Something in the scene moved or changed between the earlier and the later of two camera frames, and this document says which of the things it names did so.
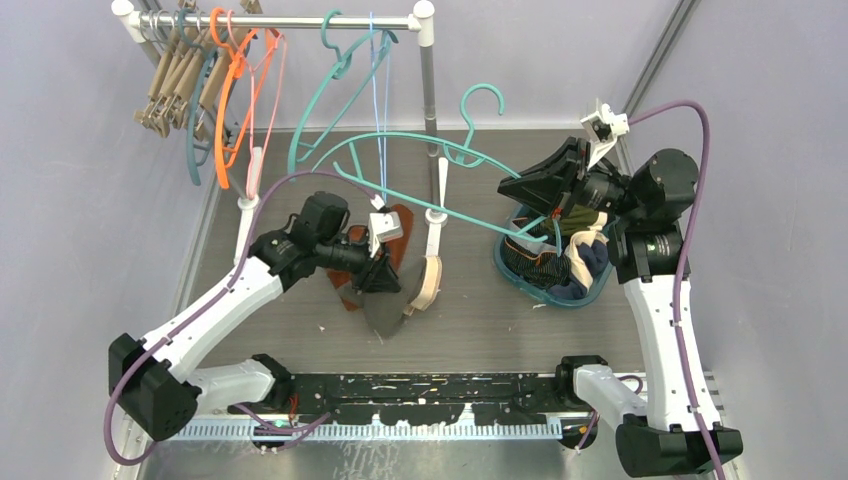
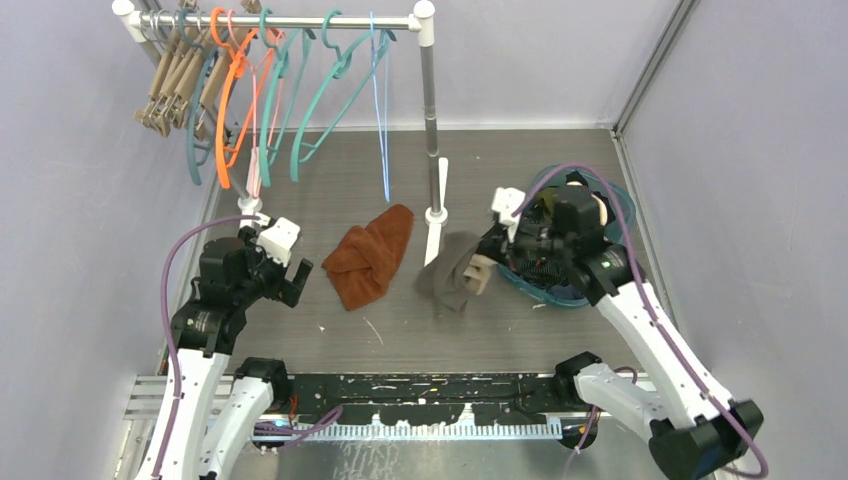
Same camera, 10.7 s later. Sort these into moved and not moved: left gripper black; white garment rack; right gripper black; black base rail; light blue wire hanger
Moved: left gripper black; right gripper black
Not moved: white garment rack; light blue wire hanger; black base rail
